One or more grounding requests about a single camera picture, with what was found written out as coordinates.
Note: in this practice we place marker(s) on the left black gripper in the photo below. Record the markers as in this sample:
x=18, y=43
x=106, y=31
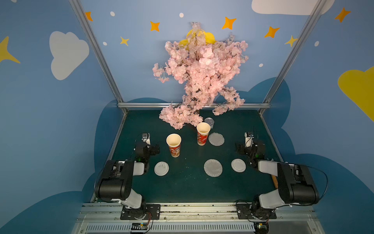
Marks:
x=155, y=149

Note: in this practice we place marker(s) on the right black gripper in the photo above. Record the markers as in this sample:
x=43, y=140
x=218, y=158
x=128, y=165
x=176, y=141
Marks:
x=241, y=148

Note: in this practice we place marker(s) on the red paper cup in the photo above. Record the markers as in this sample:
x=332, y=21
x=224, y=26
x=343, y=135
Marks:
x=203, y=130
x=174, y=143

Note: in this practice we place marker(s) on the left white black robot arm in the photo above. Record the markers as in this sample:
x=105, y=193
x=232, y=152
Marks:
x=115, y=181

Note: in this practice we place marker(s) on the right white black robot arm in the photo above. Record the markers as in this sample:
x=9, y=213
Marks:
x=296, y=185

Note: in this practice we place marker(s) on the right white cup lid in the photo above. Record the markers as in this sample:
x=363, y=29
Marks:
x=238, y=165

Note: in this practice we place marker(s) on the white cup lid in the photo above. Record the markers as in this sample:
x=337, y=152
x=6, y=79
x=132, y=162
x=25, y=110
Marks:
x=161, y=168
x=238, y=165

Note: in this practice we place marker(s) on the left white cup lid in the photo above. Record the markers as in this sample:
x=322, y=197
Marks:
x=161, y=168

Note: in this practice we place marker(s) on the left circuit board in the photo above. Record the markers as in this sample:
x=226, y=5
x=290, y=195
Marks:
x=139, y=227

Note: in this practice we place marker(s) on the circuit board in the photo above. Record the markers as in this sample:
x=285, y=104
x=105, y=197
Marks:
x=139, y=227
x=261, y=228

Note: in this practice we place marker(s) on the right circuit board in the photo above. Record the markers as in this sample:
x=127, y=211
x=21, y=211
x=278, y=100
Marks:
x=261, y=228

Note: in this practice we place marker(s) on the pink cherry blossom tree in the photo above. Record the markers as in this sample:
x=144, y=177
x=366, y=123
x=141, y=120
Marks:
x=205, y=69

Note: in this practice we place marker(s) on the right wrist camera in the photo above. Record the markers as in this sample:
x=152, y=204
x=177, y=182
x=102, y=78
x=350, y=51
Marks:
x=249, y=136

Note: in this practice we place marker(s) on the blue fork wooden handle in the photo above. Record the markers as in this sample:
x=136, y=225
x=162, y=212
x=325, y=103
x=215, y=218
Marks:
x=275, y=181

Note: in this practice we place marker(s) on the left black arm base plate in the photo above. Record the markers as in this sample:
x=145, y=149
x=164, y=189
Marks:
x=145, y=212

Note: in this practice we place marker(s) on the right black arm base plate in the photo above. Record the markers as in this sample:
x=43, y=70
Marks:
x=249, y=211

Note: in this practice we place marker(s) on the aluminium front rail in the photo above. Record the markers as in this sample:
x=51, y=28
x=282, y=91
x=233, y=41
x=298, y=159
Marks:
x=195, y=218

